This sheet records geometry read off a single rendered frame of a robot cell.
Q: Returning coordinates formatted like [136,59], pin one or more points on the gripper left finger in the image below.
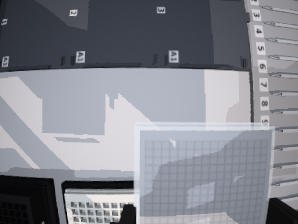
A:
[128,215]

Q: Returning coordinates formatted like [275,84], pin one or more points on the white well plate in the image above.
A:
[97,201]

